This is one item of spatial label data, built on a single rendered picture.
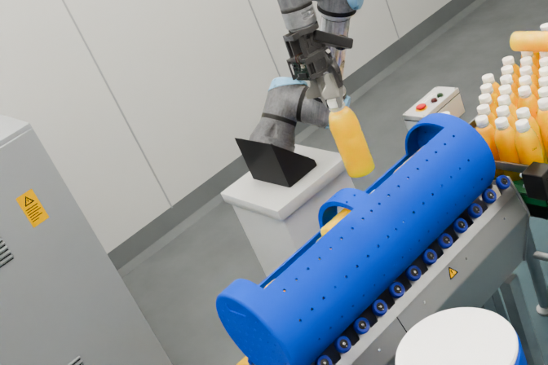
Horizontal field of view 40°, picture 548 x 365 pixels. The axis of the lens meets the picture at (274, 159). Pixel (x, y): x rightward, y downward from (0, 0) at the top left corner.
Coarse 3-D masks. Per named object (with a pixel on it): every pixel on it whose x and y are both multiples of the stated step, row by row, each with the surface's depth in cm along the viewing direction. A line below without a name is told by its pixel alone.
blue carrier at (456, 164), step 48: (432, 144) 216; (480, 144) 219; (384, 192) 204; (432, 192) 208; (480, 192) 224; (336, 240) 194; (384, 240) 198; (432, 240) 213; (240, 288) 187; (288, 288) 185; (336, 288) 189; (384, 288) 203; (240, 336) 198; (288, 336) 181; (336, 336) 194
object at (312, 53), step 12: (288, 36) 175; (300, 36) 174; (312, 36) 176; (288, 48) 176; (300, 48) 176; (312, 48) 177; (324, 48) 177; (288, 60) 178; (300, 60) 174; (312, 60) 174; (324, 60) 177; (300, 72) 177; (312, 72) 175; (324, 72) 178
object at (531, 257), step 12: (528, 204) 262; (540, 216) 254; (528, 228) 295; (528, 240) 297; (528, 252) 299; (540, 252) 298; (528, 264) 303; (540, 264) 304; (540, 276) 305; (540, 288) 307; (540, 300) 311; (540, 312) 313
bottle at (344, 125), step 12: (336, 108) 183; (348, 108) 184; (336, 120) 183; (348, 120) 183; (336, 132) 184; (348, 132) 184; (360, 132) 186; (336, 144) 188; (348, 144) 185; (360, 144) 186; (348, 156) 187; (360, 156) 186; (348, 168) 189; (360, 168) 188; (372, 168) 189
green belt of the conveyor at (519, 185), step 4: (520, 180) 241; (516, 184) 241; (520, 184) 239; (520, 188) 238; (524, 188) 237; (520, 192) 238; (524, 192) 236; (524, 196) 236; (524, 200) 237; (528, 200) 236; (532, 200) 235; (536, 200) 234; (540, 200) 233; (544, 200) 231; (536, 204) 236; (540, 204) 234; (544, 204) 232
